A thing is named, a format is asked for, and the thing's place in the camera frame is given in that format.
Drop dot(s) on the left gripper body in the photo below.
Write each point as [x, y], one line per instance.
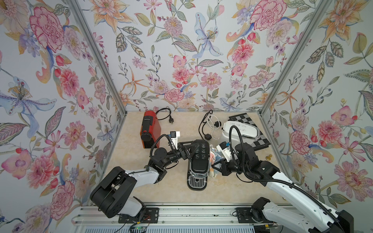
[180, 154]

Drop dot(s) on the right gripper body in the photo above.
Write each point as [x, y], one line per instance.
[232, 167]

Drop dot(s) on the blue striped cloth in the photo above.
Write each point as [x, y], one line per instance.
[215, 156]

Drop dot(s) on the black coffee machine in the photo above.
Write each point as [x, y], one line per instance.
[198, 167]

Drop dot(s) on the white coffee machine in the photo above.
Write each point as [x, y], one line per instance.
[248, 132]

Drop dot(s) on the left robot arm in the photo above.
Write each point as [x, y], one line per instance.
[113, 195]

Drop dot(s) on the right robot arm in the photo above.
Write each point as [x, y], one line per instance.
[314, 216]

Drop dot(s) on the red coffee machine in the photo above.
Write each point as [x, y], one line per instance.
[150, 129]

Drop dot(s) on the black white chessboard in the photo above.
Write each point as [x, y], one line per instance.
[262, 142]

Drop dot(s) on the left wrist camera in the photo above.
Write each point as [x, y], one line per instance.
[174, 135]

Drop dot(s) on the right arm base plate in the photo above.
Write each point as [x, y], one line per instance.
[248, 215]

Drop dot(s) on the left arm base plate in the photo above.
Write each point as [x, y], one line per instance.
[148, 215]

